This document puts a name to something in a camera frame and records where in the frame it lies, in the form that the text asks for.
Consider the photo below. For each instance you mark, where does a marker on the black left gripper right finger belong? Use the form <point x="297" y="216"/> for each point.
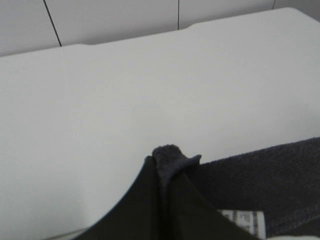
<point x="191" y="217"/>

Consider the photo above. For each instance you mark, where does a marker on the dark navy towel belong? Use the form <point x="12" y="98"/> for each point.
<point x="282" y="182"/>

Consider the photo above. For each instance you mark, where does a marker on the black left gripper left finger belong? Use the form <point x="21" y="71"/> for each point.
<point x="136" y="216"/>

